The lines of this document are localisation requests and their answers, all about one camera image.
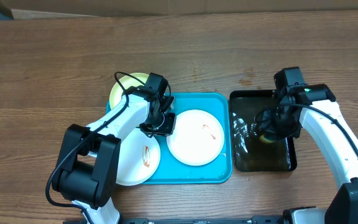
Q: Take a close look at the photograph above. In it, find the green yellow sponge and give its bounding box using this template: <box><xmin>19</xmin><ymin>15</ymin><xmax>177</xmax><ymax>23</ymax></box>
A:
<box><xmin>259</xmin><ymin>133</ymin><xmax>277</xmax><ymax>144</ymax></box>

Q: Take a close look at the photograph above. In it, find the pink-white plate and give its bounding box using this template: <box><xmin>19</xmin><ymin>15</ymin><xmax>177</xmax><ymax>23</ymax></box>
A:
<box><xmin>167</xmin><ymin>110</ymin><xmax>224</xmax><ymax>166</ymax></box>

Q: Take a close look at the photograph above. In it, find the yellow-green plate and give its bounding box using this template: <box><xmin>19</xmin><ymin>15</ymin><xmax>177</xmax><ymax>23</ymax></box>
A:
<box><xmin>109</xmin><ymin>73</ymin><xmax>149</xmax><ymax>109</ymax></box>

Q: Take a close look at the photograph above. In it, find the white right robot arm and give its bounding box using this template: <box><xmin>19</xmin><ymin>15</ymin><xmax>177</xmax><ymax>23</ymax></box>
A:
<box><xmin>254</xmin><ymin>67</ymin><xmax>358</xmax><ymax>224</ymax></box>

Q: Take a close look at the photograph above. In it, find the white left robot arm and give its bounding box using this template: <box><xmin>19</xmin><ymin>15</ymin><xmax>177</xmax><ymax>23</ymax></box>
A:
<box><xmin>45</xmin><ymin>73</ymin><xmax>176</xmax><ymax>223</ymax></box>

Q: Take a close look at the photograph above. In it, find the black water tray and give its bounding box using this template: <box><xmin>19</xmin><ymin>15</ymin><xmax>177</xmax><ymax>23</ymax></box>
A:
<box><xmin>229</xmin><ymin>90</ymin><xmax>297</xmax><ymax>172</ymax></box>

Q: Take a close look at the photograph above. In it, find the white plate with ketchup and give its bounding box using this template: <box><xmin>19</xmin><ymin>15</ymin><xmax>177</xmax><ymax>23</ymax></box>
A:
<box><xmin>116</xmin><ymin>128</ymin><xmax>161</xmax><ymax>186</ymax></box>

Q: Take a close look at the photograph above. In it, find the cardboard board at back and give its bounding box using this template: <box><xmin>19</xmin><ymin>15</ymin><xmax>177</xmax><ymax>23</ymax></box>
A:
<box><xmin>3</xmin><ymin>0</ymin><xmax>358</xmax><ymax>16</ymax></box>

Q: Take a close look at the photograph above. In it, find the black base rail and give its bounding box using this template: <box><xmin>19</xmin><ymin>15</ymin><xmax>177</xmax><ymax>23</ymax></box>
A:
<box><xmin>63</xmin><ymin>215</ymin><xmax>287</xmax><ymax>224</ymax></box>

